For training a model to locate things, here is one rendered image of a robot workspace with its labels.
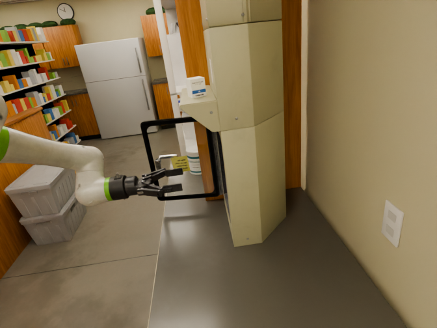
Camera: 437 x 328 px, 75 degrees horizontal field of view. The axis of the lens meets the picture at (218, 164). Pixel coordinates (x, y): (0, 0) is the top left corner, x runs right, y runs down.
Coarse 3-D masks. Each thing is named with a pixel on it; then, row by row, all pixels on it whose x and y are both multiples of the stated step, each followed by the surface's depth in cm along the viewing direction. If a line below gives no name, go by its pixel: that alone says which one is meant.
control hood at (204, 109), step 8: (208, 88) 109; (184, 96) 99; (208, 96) 94; (184, 104) 87; (192, 104) 87; (200, 104) 87; (208, 104) 88; (216, 104) 88; (192, 112) 88; (200, 112) 88; (208, 112) 89; (216, 112) 89; (200, 120) 90; (208, 120) 90; (216, 120) 90; (208, 128) 91; (216, 128) 91
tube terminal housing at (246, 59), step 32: (224, 32) 80; (256, 32) 84; (224, 64) 84; (256, 64) 87; (224, 96) 87; (256, 96) 90; (224, 128) 91; (256, 128) 93; (224, 160) 96; (256, 160) 97; (256, 192) 102; (256, 224) 107
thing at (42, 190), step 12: (36, 168) 296; (48, 168) 292; (60, 168) 288; (24, 180) 270; (36, 180) 266; (48, 180) 263; (60, 180) 279; (72, 180) 306; (12, 192) 255; (24, 192) 256; (36, 192) 257; (48, 192) 260; (60, 192) 278; (72, 192) 304; (24, 204) 263; (36, 204) 264; (48, 204) 266; (60, 204) 276; (24, 216) 269
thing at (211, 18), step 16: (208, 0) 77; (224, 0) 77; (240, 0) 78; (256, 0) 81; (272, 0) 87; (208, 16) 78; (224, 16) 79; (240, 16) 80; (256, 16) 83; (272, 16) 89
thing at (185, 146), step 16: (160, 128) 124; (176, 128) 124; (192, 128) 123; (160, 144) 127; (176, 144) 127; (192, 144) 126; (160, 160) 130; (176, 160) 130; (192, 160) 130; (208, 160) 129; (176, 176) 133; (192, 176) 133; (208, 176) 133; (176, 192) 137; (192, 192) 136; (208, 192) 136
